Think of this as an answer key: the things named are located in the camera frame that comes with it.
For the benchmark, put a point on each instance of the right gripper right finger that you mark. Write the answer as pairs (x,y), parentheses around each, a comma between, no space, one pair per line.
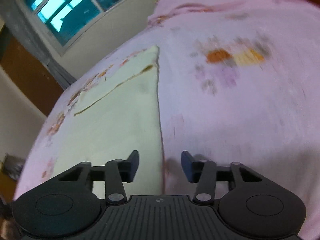
(245,201)

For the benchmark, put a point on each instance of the pale yellow cloth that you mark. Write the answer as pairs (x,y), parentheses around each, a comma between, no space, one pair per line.
(115,117)

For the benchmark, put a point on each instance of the wooden side cabinet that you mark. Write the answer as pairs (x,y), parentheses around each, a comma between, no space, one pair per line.
(11,170)

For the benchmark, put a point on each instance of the brown wooden door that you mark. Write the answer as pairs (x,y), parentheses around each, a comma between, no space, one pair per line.
(28,73)

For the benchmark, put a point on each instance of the pink floral bed sheet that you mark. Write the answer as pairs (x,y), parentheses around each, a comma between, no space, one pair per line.
(238,81)

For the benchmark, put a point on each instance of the grey left curtain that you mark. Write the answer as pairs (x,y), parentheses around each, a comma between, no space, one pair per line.
(23,31)

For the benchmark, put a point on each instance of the white framed window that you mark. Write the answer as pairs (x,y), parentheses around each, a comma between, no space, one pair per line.
(62,23)

